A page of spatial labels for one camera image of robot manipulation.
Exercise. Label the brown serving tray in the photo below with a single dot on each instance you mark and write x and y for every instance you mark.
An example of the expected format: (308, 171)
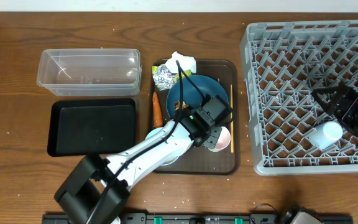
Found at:
(200, 160)

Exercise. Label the black tray bin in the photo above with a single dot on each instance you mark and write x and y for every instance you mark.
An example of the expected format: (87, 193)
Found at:
(82, 127)

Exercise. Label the dark blue plate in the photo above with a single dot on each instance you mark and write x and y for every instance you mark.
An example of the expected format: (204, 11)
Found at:
(191, 96)

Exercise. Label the crumpled aluminium foil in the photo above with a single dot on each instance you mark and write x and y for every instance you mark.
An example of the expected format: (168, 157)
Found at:
(162, 77)

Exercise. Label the orange carrot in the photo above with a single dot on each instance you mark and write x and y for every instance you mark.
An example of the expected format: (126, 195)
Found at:
(157, 112)

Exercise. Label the light blue plastic cup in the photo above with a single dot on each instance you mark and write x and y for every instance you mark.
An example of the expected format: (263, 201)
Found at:
(326, 134)

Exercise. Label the crumpled white tissue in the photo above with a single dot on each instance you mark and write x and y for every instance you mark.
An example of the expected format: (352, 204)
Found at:
(186, 63)

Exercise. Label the right wooden chopstick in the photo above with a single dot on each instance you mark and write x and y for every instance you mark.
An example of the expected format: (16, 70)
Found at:
(232, 124)

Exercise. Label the pink plastic cup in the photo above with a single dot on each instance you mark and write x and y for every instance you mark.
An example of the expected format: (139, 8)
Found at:
(223, 140)

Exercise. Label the brown shiitake mushroom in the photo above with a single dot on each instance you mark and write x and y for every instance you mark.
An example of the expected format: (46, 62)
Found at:
(180, 104)

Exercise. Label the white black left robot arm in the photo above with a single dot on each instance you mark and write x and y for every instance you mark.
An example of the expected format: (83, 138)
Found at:
(97, 189)

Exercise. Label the grey dishwasher rack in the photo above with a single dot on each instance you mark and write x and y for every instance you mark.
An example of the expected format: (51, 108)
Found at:
(282, 63)

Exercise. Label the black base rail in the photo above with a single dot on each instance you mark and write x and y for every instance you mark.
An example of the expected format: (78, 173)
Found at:
(262, 214)

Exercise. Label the light blue rice bowl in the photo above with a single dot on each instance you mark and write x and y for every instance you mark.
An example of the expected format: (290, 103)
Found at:
(153, 132)

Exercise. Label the clear plastic bin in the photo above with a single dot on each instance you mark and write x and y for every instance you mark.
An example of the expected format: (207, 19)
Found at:
(90, 72)

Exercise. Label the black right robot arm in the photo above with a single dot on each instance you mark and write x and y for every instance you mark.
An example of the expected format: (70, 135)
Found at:
(340, 102)

